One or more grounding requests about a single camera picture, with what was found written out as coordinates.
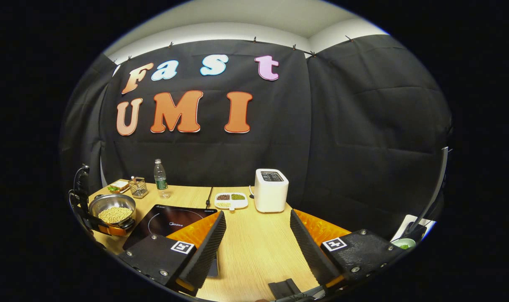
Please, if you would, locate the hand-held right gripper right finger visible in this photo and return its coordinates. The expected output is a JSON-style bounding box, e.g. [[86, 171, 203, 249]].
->
[[290, 209, 406, 294]]

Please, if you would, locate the white divided plate with beans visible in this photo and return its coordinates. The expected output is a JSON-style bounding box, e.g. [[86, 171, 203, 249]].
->
[[214, 192, 249, 211]]

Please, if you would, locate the white bowl with green contents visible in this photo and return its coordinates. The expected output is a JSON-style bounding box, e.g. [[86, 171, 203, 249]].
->
[[391, 238, 417, 250]]

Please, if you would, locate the pile of yellow soybeans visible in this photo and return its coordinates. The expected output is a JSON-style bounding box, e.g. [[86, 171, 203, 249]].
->
[[98, 206, 133, 224]]

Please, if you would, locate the black flat object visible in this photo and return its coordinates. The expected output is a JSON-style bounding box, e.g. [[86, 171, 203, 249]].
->
[[268, 278, 318, 302]]

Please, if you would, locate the small plate with food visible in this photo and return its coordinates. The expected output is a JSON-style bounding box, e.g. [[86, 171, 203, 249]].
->
[[107, 180, 131, 194]]

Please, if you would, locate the metal wire holder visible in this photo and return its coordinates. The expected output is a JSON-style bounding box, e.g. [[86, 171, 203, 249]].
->
[[130, 176, 149, 199]]

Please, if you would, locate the black backdrop cloth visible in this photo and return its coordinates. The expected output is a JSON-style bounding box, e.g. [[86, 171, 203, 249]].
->
[[59, 34, 454, 244]]

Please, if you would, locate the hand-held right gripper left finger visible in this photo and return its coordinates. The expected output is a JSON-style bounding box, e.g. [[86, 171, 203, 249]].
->
[[118, 211, 227, 296]]

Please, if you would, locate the steel pot with black handles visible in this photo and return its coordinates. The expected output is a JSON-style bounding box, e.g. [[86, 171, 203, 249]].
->
[[88, 193, 136, 229]]

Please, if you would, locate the clear plastic water bottle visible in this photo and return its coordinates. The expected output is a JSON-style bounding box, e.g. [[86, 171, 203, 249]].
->
[[154, 159, 171, 199]]

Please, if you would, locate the white toaster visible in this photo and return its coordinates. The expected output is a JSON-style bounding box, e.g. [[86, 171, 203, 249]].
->
[[253, 169, 289, 213]]

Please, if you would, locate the black induction cooktop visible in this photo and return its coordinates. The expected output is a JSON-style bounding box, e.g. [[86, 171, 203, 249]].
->
[[122, 204, 219, 277]]

